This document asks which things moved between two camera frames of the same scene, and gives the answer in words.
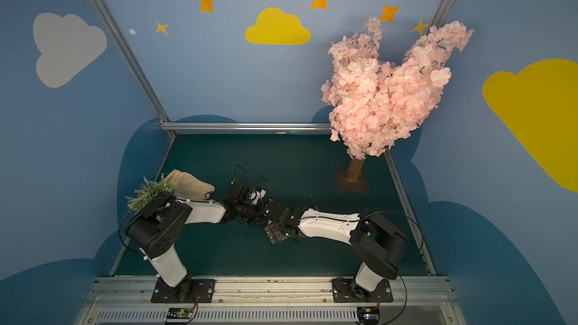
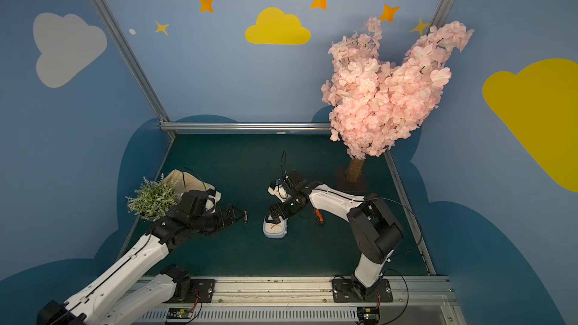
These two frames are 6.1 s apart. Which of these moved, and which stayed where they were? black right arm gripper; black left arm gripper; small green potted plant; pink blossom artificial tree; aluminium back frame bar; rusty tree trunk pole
Moved: black right arm gripper; black left arm gripper
Stayed: rusty tree trunk pole; aluminium back frame bar; small green potted plant; pink blossom artificial tree
